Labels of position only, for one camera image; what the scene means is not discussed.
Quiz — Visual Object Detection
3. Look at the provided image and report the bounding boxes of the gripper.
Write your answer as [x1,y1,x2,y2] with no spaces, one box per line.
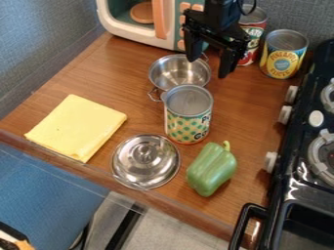
[180,9,254,79]

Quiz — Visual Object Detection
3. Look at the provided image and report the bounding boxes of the silver pot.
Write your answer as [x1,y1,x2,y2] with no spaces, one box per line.
[146,53,213,103]

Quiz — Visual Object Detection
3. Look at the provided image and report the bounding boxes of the red can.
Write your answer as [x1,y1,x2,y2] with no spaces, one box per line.
[235,3,270,67]

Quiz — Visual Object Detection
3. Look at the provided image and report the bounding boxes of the green dotted can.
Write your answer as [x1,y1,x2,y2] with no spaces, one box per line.
[160,84,216,146]

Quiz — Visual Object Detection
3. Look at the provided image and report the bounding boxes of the toy microwave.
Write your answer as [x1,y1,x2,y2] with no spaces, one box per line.
[95,0,212,53]

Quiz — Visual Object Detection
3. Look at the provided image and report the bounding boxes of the yellow can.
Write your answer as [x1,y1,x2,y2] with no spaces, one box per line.
[258,28,311,80]

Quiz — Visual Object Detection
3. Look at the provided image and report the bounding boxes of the green toy pepper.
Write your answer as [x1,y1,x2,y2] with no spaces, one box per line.
[185,140,239,198]

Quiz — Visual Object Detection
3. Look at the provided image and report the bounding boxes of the silver lid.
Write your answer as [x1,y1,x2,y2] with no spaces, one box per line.
[109,133,184,191]

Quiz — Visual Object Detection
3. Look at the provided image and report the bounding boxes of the toy stove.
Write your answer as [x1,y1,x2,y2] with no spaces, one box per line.
[227,38,334,250]

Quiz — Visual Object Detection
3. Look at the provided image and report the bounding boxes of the yellow cloth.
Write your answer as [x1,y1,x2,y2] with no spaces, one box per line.
[23,94,128,164]

